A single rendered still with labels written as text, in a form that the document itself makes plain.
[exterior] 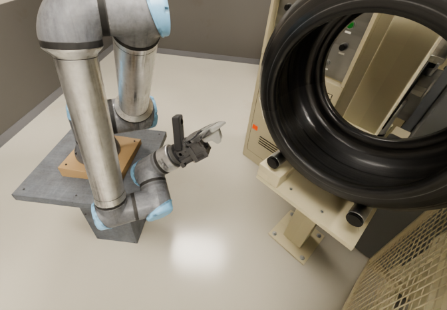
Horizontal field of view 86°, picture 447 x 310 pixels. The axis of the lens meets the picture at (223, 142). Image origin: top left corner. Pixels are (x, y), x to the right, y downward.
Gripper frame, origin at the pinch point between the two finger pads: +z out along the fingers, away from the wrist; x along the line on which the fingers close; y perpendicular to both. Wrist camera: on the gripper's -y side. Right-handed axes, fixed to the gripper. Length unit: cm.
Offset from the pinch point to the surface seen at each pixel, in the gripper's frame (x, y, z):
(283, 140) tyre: 6.8, 12.4, 15.0
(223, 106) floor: -186, 25, -33
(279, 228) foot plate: -56, 94, -18
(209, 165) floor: -101, 48, -53
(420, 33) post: -5, 7, 61
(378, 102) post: -12, 24, 48
